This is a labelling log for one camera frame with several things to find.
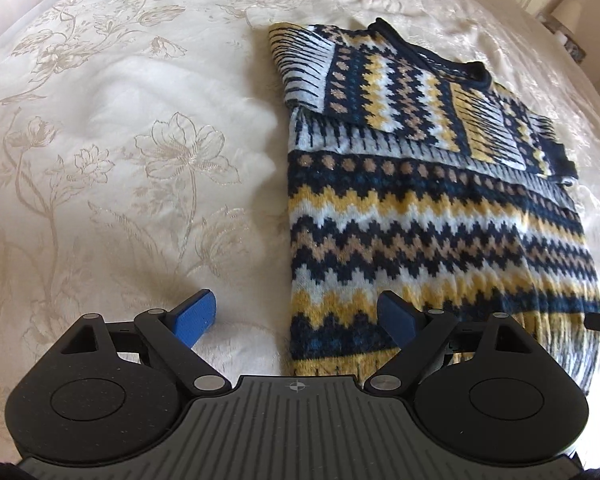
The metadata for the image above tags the navy yellow patterned knit sweater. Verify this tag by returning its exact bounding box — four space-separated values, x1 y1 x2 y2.
270 20 600 388

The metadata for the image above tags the cream floral bedspread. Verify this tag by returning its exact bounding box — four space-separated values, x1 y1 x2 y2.
0 0 600 460

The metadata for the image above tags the cream table lamp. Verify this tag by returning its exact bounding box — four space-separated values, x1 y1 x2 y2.
550 0 582 46

